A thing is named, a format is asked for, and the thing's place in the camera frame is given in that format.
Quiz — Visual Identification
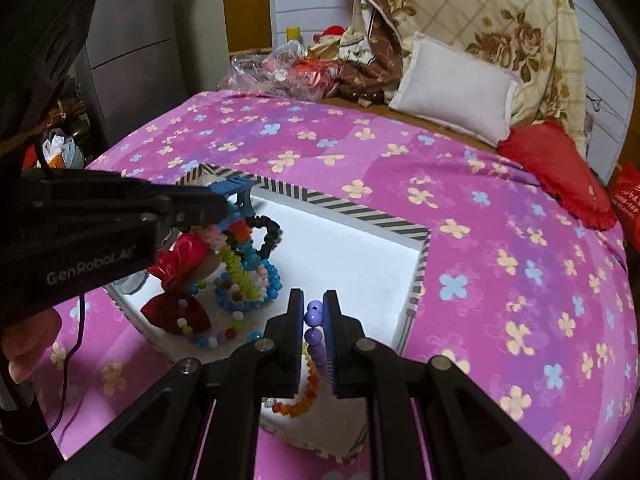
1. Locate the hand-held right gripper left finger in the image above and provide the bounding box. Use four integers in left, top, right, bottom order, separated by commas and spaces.
50, 287, 307, 480

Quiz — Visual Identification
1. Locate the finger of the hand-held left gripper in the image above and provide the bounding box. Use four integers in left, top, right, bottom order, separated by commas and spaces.
120, 172, 232, 235

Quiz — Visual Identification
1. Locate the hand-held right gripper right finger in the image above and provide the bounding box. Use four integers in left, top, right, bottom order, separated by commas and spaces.
322, 289, 571, 480

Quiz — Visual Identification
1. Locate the purple bead bracelet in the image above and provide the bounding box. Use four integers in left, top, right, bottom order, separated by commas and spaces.
302, 301, 331, 377

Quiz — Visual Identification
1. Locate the brown organza bow hair tie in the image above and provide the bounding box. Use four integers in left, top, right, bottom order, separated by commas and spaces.
192, 252, 228, 286

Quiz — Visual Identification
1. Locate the orange translucent bead bracelet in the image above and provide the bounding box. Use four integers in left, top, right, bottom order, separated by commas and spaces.
262, 342, 322, 419

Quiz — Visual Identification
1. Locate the multicolour round bead bracelet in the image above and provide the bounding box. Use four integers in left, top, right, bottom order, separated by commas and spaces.
176, 282, 264, 350

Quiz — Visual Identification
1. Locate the blue bead bracelet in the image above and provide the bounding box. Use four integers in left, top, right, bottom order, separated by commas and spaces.
214, 262, 282, 314

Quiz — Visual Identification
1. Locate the striped cardboard box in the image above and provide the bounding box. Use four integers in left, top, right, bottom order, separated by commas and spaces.
105, 162, 432, 464

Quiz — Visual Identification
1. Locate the black scrunchie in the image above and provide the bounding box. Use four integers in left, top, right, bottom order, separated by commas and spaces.
247, 214, 284, 262

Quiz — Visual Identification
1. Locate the person's left hand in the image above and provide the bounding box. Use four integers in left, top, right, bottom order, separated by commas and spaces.
0, 307, 64, 387

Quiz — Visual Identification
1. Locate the red satin hair bow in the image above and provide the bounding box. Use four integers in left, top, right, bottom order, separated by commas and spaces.
140, 232, 214, 336

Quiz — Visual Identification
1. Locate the white and orange plastic bag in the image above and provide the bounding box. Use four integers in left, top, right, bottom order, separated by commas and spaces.
41, 127, 87, 172

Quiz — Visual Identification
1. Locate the clear plastic bag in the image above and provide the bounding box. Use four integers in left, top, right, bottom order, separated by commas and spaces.
217, 40, 307, 97

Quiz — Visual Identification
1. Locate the pink floral bedsheet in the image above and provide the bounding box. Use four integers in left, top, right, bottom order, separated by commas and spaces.
35, 90, 637, 480

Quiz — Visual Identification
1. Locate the red foil packet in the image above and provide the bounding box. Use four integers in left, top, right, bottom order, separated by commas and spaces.
284, 57, 337, 104

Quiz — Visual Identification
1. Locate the grey refrigerator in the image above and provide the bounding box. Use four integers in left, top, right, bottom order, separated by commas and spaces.
75, 0, 232, 147

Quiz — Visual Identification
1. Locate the yellow wooden door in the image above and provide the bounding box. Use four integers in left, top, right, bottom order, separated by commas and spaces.
222, 0, 275, 54

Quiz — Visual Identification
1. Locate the red and white plush toy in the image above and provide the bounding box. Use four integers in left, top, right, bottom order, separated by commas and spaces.
312, 25, 347, 47

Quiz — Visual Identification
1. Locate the brown floral cloth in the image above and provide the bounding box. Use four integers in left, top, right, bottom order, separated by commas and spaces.
332, 0, 419, 109

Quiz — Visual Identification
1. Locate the white pillow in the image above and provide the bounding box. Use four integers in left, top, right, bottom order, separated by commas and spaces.
387, 31, 522, 149

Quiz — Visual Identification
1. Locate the red cushion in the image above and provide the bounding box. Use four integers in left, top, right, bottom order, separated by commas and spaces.
497, 121, 619, 232

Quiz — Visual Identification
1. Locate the red shopping bag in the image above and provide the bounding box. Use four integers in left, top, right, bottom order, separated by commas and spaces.
612, 162, 640, 252

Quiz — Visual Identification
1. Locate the cream floral quilt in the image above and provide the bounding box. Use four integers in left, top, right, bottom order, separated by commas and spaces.
380, 0, 589, 159

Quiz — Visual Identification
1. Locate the black cable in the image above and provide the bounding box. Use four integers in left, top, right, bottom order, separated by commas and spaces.
47, 292, 87, 443

